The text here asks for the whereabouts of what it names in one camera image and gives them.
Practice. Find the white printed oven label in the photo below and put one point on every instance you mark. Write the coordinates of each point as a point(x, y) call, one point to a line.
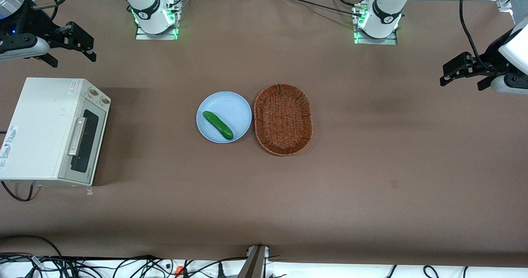
point(9, 146)

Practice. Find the brown wicker basket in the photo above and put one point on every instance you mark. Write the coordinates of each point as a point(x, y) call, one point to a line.
point(283, 119)

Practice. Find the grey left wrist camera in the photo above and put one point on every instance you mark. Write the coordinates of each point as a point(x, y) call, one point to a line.
point(511, 84)

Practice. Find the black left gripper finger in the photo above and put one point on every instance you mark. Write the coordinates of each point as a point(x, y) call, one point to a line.
point(456, 78)
point(458, 62)

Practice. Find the orange plug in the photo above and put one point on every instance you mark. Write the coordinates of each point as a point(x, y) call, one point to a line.
point(179, 271)

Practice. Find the round oven knob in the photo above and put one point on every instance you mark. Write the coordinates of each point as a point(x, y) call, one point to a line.
point(105, 101)
point(93, 93)

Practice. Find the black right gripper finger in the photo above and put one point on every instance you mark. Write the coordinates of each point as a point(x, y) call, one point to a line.
point(82, 51)
point(80, 32)

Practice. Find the cream toaster oven body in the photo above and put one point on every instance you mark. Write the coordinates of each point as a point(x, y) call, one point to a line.
point(39, 129)

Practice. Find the light blue plate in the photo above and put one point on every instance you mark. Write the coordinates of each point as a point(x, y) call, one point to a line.
point(233, 109)

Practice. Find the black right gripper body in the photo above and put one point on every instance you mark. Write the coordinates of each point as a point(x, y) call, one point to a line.
point(40, 24)

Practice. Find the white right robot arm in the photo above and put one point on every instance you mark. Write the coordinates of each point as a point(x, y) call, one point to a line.
point(146, 5)

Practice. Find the green cucumber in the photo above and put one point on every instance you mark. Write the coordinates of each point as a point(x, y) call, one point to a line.
point(218, 125)

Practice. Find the oven door with glass window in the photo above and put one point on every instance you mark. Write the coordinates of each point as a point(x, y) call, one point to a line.
point(88, 146)

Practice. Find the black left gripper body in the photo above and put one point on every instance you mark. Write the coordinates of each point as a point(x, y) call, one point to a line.
point(489, 61)

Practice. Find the red warning sticker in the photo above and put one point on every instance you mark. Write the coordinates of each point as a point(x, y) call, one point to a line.
point(73, 87)

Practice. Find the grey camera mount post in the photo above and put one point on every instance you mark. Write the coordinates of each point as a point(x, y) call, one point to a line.
point(253, 265)

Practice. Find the small tape piece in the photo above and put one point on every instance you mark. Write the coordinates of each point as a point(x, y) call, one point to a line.
point(89, 191)

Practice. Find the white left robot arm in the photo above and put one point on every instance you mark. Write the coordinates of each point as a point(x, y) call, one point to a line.
point(385, 10)

